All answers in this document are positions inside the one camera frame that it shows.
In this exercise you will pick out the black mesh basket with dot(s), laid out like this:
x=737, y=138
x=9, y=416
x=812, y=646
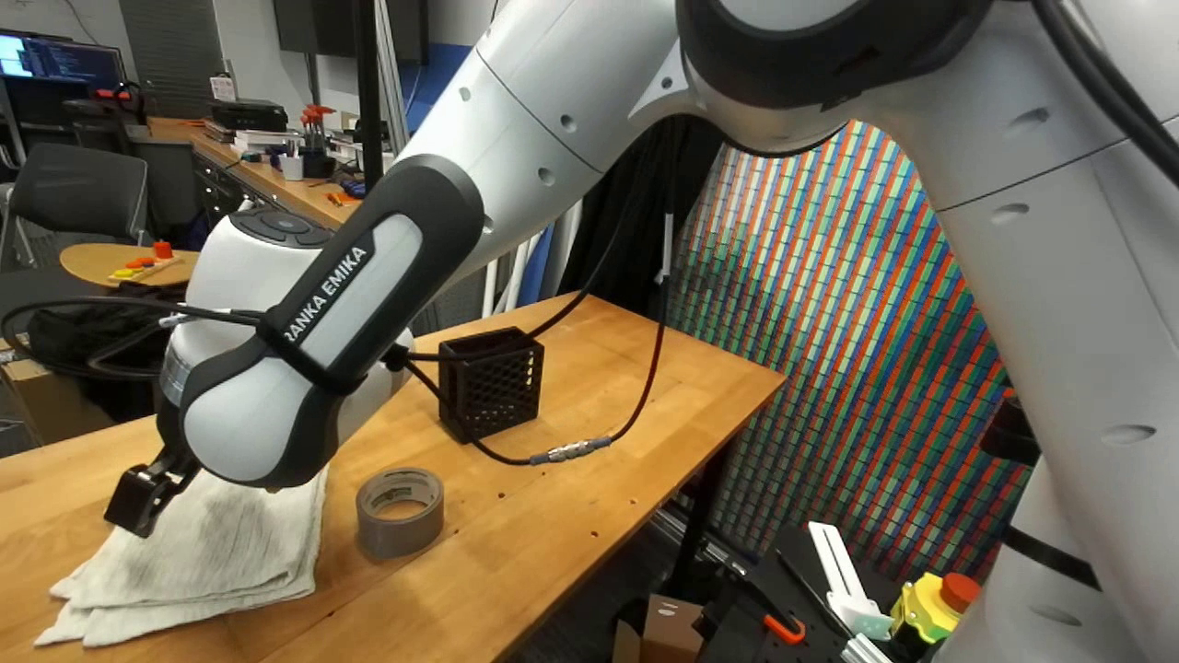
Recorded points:
x=490, y=388

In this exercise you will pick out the red spray bottle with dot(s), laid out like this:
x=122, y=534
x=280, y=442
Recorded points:
x=318, y=140

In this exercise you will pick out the lit computer monitor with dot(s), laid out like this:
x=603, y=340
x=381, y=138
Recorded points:
x=49, y=58

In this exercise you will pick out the tan cardboard box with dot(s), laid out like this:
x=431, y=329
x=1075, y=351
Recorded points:
x=49, y=399

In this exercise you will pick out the yellow red emergency stop button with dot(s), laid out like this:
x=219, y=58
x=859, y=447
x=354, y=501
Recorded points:
x=927, y=608

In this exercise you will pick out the black flat device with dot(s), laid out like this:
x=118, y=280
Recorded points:
x=248, y=117

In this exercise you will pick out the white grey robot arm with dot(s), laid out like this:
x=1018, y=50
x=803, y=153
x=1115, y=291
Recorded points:
x=554, y=112

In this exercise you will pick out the round wooden stool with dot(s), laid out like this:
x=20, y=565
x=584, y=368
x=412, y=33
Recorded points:
x=96, y=260

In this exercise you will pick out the small orange objects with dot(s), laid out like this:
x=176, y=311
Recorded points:
x=148, y=260

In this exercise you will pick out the white cloth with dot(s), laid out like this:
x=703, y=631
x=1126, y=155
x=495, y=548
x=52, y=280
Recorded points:
x=221, y=552

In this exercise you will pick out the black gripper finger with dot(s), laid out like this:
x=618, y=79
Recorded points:
x=138, y=501

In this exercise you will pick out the black bag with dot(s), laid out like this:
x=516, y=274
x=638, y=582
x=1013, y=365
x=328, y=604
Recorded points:
x=87, y=336

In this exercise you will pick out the dark office chair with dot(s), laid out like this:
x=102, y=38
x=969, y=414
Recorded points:
x=80, y=188

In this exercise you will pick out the white metal bracket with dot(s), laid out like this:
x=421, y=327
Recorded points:
x=834, y=577

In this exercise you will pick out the black curtain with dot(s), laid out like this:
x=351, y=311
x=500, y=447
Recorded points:
x=614, y=246

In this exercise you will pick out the black metal table leg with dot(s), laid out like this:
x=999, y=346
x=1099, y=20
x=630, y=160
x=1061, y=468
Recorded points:
x=698, y=528

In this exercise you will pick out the colourful patterned backdrop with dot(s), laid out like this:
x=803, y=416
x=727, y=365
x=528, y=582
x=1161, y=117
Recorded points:
x=834, y=368

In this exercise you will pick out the brown cardboard box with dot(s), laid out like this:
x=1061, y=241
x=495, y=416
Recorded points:
x=673, y=629

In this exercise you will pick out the wooden top grey workbench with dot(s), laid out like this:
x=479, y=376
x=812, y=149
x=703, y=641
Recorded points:
x=270, y=187

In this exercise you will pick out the grey duct tape roll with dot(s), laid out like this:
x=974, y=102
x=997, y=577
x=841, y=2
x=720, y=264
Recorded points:
x=375, y=519

